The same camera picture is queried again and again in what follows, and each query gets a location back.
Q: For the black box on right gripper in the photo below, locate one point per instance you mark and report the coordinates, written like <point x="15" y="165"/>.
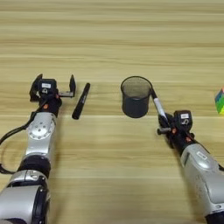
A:
<point x="183" y="118"/>

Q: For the black mesh pen cup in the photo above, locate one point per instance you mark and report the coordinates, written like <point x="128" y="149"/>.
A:
<point x="135" y="106"/>

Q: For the black marker pen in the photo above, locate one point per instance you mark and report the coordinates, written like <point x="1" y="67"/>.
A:
<point x="81" y="100"/>

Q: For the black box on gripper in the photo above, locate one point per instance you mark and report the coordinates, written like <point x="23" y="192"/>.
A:
<point x="46" y="86"/>
<point x="183" y="118"/>

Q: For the white marker with black cap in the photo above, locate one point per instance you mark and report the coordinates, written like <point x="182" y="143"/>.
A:
<point x="159" y="106"/>

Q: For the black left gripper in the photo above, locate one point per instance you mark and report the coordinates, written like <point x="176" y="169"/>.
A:
<point x="49" y="105"/>

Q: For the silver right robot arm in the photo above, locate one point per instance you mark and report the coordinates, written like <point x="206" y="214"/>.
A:
<point x="201" y="172"/>

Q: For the colourful puzzle cube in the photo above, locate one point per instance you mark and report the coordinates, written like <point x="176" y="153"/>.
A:
<point x="220" y="100"/>

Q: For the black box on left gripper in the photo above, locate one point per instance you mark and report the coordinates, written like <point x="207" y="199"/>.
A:
<point x="46" y="86"/>

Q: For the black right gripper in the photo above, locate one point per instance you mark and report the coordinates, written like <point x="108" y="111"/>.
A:
<point x="180" y="138"/>

